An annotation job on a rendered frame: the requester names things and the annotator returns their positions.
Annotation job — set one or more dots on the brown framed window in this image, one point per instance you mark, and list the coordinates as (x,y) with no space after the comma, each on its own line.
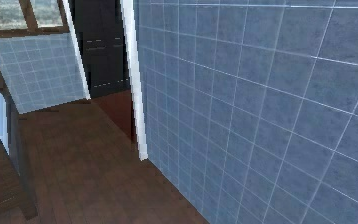
(28,20)

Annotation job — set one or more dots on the dark brown vanity cabinet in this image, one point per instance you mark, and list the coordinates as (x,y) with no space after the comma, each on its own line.
(18,160)

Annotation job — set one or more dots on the black cupboard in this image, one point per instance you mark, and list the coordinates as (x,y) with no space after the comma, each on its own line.
(102,53)

